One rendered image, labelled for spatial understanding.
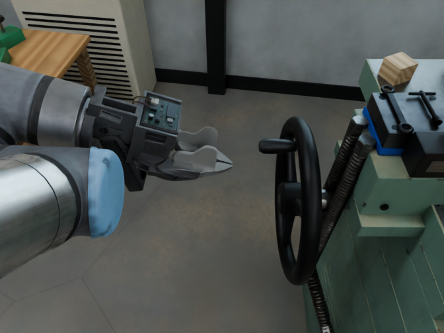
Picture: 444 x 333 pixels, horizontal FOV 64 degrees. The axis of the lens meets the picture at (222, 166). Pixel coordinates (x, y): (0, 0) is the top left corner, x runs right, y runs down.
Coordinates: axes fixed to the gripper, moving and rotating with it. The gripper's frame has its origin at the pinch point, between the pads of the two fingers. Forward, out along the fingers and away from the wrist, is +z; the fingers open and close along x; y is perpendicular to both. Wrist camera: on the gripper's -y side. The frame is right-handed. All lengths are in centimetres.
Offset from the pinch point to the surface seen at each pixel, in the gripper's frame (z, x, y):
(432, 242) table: 29.8, -9.9, 6.3
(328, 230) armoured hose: 22.8, -2.5, -6.8
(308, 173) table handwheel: 10.2, -3.6, 6.9
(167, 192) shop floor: 8, 61, -95
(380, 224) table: 23.6, -7.1, 4.1
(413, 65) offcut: 32.6, 23.3, 14.7
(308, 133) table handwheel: 10.6, 3.2, 8.1
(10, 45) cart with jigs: -68, 95, -66
